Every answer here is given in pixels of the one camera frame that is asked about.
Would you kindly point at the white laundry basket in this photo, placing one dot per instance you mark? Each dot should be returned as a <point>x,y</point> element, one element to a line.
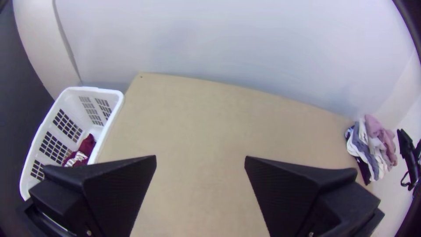
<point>70,108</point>

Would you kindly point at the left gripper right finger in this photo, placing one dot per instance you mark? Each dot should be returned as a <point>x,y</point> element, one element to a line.
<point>296,197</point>

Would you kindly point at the maroon garment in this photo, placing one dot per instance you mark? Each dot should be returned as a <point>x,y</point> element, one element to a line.
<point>86,146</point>

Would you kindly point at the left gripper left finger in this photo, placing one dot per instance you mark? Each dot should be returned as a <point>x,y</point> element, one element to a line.
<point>112,194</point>

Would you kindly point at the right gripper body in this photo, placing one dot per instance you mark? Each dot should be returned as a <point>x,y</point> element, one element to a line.
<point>410,154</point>

